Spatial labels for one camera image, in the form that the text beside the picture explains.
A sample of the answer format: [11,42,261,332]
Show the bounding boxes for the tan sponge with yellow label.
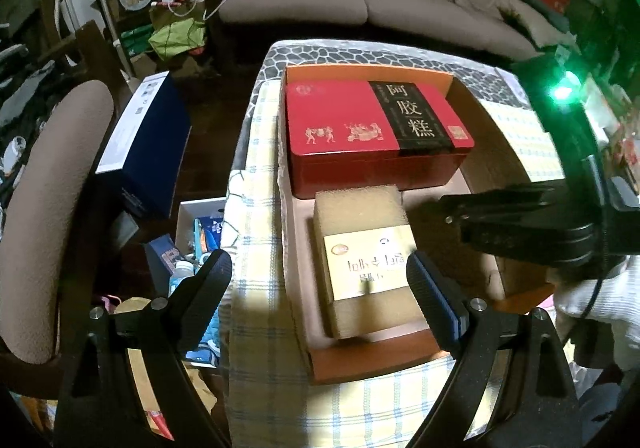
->
[312,184,436,340]

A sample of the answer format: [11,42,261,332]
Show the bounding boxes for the person's right hand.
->
[552,253,640,371]

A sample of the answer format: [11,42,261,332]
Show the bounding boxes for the orange cardboard box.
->
[277,63,558,386]

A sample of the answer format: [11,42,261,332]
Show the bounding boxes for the red gift box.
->
[280,78,476,201]

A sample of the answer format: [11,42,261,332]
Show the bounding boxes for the brown padded chair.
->
[0,78,118,369]

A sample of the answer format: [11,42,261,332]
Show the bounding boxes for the dark blue carton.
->
[95,71,193,219]

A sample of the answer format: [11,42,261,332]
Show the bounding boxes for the white open box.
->
[175,197,228,269]

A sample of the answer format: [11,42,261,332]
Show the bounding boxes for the yellow plaid tablecloth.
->
[220,78,571,448]

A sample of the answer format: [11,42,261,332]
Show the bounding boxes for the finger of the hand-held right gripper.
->
[457,211,598,273]
[437,181,571,225]

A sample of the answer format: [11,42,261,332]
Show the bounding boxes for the clear water bottle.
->
[167,261,196,299]

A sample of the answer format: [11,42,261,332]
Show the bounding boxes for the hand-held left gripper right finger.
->
[405,251,583,448]

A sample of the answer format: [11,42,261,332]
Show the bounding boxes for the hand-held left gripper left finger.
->
[52,248,235,448]

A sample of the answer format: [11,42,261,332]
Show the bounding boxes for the green bag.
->
[149,21,207,59]

